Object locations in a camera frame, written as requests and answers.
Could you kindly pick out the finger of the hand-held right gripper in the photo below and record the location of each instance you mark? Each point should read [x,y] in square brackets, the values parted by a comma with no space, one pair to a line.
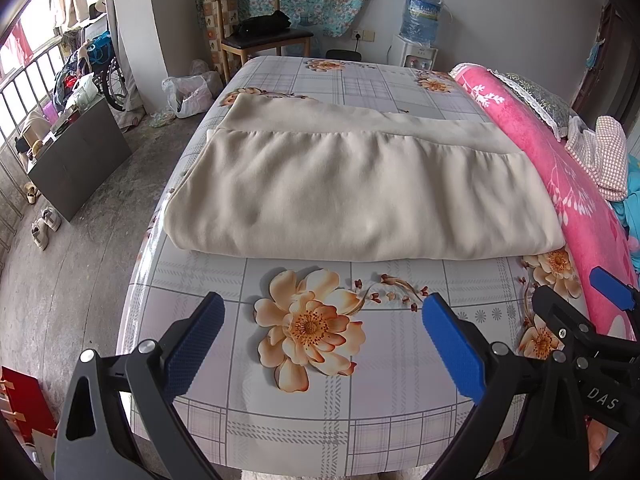
[615,290]
[560,317]

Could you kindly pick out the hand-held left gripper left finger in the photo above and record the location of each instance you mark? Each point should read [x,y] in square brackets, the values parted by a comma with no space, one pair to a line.
[195,345]

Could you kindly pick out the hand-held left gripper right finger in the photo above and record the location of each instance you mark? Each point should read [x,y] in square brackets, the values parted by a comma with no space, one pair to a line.
[452,345]

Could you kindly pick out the beige coat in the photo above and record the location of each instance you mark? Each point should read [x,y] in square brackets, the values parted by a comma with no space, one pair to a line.
[350,185]

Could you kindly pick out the pile of clothes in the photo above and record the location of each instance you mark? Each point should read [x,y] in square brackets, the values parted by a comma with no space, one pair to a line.
[75,80]

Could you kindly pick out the blue cartoon blanket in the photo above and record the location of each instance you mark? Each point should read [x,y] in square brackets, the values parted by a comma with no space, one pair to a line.
[632,210]

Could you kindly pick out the pink white waffle blanket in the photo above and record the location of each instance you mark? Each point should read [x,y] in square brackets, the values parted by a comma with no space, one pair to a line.
[612,155]

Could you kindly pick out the pink floral blanket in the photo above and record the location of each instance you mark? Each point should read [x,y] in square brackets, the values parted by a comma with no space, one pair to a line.
[540,160]

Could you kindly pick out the red box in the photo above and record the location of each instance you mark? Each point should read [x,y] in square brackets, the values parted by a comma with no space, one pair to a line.
[25,400]

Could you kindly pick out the white cardboard box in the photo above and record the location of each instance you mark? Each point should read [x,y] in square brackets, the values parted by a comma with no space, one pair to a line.
[47,455]

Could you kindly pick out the white shoe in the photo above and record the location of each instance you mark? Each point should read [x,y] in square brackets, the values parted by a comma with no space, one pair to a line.
[51,219]
[40,236]

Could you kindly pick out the green floral lace pillow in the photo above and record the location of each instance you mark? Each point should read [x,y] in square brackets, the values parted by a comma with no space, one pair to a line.
[540,95]

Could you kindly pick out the grey cabinet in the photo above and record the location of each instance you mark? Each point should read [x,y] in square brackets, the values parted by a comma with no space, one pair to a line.
[75,170]

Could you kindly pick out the tan slipper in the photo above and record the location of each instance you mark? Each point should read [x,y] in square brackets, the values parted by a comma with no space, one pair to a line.
[32,192]

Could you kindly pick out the dark wooden door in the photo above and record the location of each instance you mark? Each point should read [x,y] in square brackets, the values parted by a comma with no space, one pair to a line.
[612,60]

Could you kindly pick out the blue hanging cloth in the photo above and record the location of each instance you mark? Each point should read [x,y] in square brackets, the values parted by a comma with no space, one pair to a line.
[595,52]

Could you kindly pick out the white plastic bag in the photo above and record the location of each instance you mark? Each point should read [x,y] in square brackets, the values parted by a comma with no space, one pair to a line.
[190,95]

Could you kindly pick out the wheelchair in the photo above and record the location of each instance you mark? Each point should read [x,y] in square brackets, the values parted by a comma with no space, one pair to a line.
[114,85]

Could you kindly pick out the white water dispenser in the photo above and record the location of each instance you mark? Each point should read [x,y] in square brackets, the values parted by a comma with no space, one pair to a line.
[415,55]

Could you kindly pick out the black round stool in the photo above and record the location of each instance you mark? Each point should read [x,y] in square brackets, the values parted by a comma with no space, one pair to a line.
[344,54]

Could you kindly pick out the checkered cardboard box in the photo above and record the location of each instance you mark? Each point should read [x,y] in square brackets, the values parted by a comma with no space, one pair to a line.
[215,20]

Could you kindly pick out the wooden chair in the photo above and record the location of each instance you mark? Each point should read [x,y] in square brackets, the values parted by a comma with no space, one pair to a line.
[300,36]

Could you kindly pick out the black bag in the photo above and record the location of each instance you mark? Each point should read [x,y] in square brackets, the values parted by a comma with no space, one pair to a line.
[262,24]

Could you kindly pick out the blue water bottle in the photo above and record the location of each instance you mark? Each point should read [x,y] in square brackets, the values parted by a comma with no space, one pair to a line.
[422,15]

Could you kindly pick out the white wall outlet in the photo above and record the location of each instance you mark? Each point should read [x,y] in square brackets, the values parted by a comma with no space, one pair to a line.
[362,36]

